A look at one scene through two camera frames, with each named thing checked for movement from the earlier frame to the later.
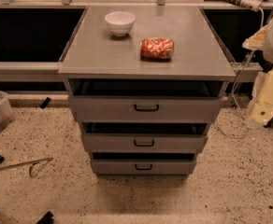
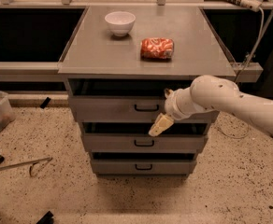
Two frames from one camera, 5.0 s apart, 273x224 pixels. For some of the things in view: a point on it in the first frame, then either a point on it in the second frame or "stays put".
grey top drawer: [144, 100] stays put
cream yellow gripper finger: [268, 96] → [179, 105]
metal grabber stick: [33, 163] stays put
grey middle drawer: [145, 136] stays put
